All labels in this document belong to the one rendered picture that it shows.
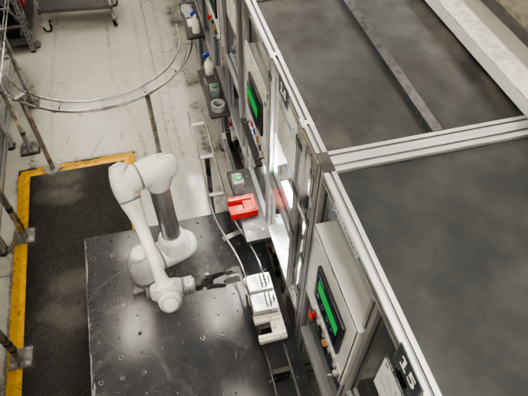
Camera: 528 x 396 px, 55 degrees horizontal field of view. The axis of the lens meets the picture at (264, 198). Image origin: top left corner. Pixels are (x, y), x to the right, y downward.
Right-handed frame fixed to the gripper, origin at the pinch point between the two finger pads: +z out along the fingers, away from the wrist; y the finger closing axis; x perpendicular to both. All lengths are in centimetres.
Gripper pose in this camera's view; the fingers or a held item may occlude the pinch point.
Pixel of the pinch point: (234, 274)
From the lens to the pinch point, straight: 255.0
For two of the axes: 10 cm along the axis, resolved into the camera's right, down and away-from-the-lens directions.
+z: 9.7, -1.9, 1.7
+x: -2.5, -7.5, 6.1
